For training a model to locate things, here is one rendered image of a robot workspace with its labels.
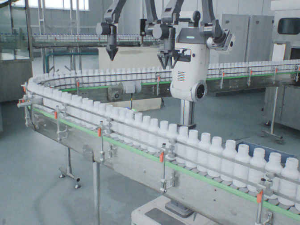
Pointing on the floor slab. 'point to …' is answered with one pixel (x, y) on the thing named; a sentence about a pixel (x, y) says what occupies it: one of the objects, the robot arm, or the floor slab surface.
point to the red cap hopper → (57, 30)
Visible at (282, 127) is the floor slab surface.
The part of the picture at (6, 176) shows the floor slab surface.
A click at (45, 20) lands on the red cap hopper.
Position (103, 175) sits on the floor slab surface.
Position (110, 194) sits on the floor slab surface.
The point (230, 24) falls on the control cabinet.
